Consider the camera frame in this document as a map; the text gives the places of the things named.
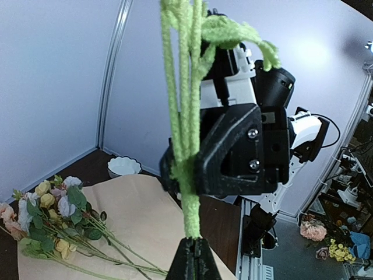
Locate yellow flowers on floor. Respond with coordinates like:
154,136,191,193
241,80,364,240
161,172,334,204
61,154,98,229
329,239,356,262

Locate white rose stem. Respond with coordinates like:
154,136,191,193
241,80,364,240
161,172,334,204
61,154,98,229
17,192,40,234

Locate pink flower on floor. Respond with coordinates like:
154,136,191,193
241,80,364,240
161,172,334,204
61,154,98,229
300,220,327,242

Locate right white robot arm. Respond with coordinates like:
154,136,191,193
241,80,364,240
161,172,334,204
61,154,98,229
160,1,329,250

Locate front aluminium rail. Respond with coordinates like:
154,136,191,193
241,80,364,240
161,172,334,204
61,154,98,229
235,198,279,280

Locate peach flower stem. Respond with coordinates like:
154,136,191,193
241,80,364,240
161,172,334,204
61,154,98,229
1,202,27,241

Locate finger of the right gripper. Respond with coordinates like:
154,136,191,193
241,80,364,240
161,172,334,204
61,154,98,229
159,138,180,193

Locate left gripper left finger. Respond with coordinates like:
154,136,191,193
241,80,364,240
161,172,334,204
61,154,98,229
166,238,195,280

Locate pink wrapping paper sheet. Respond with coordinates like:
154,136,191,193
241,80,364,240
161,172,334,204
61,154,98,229
17,174,237,280

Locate pale yellow flower stem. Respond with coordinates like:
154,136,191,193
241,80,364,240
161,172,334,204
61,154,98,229
26,176,167,279

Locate green fuzzy yarn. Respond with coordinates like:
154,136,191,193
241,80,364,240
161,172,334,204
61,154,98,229
160,1,281,240

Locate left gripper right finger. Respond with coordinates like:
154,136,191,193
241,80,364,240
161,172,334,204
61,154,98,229
194,239,222,280

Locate right white scalloped bowl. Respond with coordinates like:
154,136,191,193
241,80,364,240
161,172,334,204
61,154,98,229
107,156,142,179

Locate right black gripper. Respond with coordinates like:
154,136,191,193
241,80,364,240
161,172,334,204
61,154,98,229
193,103,291,195

